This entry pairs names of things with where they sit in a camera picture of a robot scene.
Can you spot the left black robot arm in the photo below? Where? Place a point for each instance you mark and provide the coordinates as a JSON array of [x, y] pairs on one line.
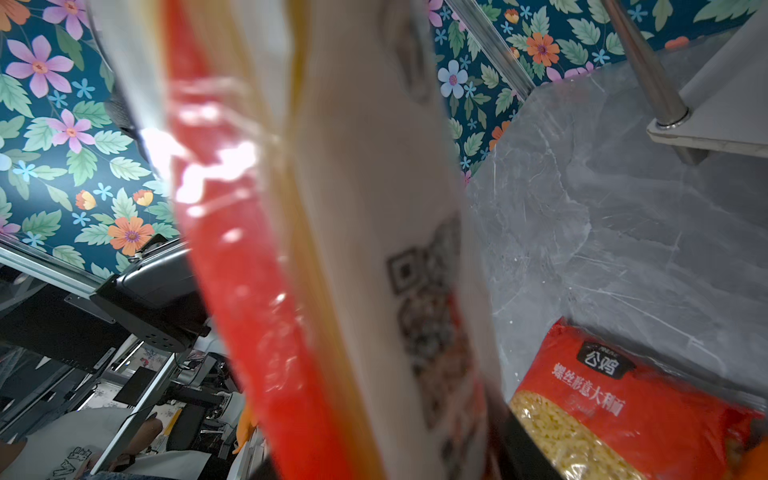
[[156, 297]]

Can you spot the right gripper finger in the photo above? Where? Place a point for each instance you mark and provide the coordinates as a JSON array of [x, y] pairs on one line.
[[515, 452]]

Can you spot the white two-tier shelf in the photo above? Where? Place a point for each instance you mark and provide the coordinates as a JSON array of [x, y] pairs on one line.
[[723, 108]]

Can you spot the red spaghetti package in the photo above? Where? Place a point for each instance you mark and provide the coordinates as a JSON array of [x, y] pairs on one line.
[[312, 175]]

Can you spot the orange macaroni bag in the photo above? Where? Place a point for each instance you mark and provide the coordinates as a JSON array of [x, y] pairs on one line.
[[754, 464]]

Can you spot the red macaroni bag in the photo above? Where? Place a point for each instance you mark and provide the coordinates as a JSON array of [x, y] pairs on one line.
[[596, 412]]

